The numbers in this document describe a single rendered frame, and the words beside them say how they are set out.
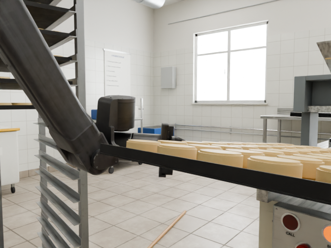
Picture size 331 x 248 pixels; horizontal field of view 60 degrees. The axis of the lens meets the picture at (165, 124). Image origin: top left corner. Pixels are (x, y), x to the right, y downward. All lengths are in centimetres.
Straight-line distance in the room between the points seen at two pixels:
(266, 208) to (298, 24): 427
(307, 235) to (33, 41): 61
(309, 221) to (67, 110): 51
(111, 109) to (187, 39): 523
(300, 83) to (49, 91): 115
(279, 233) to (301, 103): 80
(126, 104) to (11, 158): 325
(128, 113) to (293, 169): 33
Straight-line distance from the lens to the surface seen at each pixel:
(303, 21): 486
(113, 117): 52
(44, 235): 185
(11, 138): 370
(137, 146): 38
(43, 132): 174
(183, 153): 34
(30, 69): 42
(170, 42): 596
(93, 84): 509
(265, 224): 75
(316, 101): 147
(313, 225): 67
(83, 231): 125
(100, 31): 531
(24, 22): 42
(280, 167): 27
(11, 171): 375
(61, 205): 145
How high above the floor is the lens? 106
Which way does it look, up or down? 4 degrees down
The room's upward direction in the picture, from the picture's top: straight up
